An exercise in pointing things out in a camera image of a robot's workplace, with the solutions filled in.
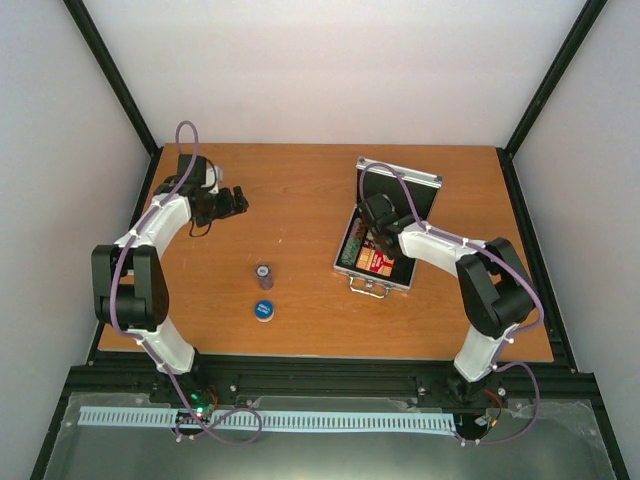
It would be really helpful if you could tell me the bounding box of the aluminium poker case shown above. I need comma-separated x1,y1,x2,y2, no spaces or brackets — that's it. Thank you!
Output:
333,157,443,299

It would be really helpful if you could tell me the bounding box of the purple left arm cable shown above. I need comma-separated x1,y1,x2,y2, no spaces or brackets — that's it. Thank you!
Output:
110,120,265,445

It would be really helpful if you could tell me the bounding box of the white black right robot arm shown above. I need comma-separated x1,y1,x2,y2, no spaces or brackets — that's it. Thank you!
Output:
356,194,544,404

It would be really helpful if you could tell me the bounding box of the red playing card deck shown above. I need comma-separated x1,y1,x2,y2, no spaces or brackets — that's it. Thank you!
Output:
356,247,394,277

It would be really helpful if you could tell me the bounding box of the light blue cable duct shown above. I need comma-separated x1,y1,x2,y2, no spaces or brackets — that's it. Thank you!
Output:
77,406,455,436

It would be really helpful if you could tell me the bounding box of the blue dealer button stack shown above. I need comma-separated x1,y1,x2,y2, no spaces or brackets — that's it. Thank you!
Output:
254,299,275,323

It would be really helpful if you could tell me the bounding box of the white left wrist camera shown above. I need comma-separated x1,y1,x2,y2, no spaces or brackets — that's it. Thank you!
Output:
203,165,223,195

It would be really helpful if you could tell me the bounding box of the green poker chip stack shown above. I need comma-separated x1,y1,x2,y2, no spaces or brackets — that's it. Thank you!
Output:
340,238,362,267

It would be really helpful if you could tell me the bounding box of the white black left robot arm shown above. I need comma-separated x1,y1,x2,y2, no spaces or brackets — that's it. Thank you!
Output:
91,154,249,403

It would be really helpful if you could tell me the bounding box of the brown poker chip stack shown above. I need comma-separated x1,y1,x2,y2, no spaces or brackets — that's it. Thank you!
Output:
349,219,366,241

